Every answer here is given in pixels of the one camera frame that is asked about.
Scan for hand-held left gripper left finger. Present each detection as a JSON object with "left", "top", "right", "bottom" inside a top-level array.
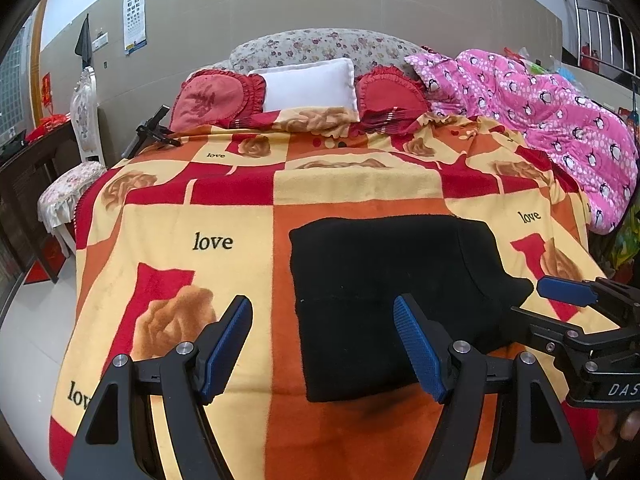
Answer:
[{"left": 62, "top": 295, "right": 254, "bottom": 480}]

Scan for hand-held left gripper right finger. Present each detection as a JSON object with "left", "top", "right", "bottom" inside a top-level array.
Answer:
[{"left": 392, "top": 293, "right": 588, "bottom": 480}]

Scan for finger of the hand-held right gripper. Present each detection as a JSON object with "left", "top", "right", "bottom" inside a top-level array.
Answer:
[
  {"left": 510, "top": 305, "right": 626, "bottom": 361},
  {"left": 536, "top": 275, "right": 640, "bottom": 322}
]

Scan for black pants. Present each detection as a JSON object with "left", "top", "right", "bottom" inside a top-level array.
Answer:
[{"left": 288, "top": 213, "right": 535, "bottom": 403}]

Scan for person's right hand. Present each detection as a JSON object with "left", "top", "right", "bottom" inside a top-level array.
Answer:
[{"left": 592, "top": 407, "right": 640, "bottom": 480}]

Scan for dark patterned cloth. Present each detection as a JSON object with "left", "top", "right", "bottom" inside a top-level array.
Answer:
[{"left": 590, "top": 195, "right": 640, "bottom": 281}]

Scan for printed blanket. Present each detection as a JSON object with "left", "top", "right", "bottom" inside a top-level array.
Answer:
[{"left": 47, "top": 107, "right": 603, "bottom": 480}]

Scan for pink penguin quilt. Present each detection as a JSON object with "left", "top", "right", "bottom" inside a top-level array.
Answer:
[{"left": 404, "top": 47, "right": 640, "bottom": 233}]

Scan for red door mat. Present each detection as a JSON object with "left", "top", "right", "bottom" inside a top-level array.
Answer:
[{"left": 22, "top": 247, "right": 68, "bottom": 286}]

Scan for floral round stool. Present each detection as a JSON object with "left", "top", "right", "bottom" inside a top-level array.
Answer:
[{"left": 37, "top": 161, "right": 108, "bottom": 231}]

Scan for black tripod stand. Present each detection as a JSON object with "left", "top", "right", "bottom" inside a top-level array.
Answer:
[{"left": 120, "top": 105, "right": 183, "bottom": 161}]

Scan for colourful plastic bags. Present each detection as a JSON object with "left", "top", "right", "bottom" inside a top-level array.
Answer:
[{"left": 502, "top": 47, "right": 581, "bottom": 77}]

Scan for red ruffled cushion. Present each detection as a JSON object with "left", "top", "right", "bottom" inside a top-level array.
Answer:
[
  {"left": 169, "top": 69, "right": 268, "bottom": 131},
  {"left": 354, "top": 65, "right": 432, "bottom": 133}
]

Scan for dark wooden table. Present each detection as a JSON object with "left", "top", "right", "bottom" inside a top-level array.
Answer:
[{"left": 0, "top": 122, "right": 78, "bottom": 286}]

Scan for white carved chair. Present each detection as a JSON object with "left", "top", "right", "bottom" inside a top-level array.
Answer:
[{"left": 37, "top": 66, "right": 109, "bottom": 253}]

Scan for white pillow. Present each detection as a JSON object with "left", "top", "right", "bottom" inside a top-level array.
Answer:
[{"left": 247, "top": 57, "right": 361, "bottom": 123}]

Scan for metal stair railing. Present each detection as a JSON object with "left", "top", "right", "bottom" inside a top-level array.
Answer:
[{"left": 562, "top": 0, "right": 640, "bottom": 76}]

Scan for red cloth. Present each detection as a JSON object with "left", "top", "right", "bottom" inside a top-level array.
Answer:
[{"left": 25, "top": 115, "right": 68, "bottom": 143}]

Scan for floral headboard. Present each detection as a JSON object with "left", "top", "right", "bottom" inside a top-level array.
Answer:
[{"left": 229, "top": 28, "right": 426, "bottom": 78}]

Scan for metal grille door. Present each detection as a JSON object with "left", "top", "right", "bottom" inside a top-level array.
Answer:
[{"left": 0, "top": 12, "right": 38, "bottom": 146}]

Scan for black hanging cloth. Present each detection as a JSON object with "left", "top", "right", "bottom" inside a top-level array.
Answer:
[{"left": 74, "top": 14, "right": 96, "bottom": 67}]

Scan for wall poster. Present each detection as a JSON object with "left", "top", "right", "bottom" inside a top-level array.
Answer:
[{"left": 122, "top": 0, "right": 151, "bottom": 56}]

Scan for wooden door frame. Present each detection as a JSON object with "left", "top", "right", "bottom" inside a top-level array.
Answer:
[{"left": 27, "top": 0, "right": 51, "bottom": 126}]

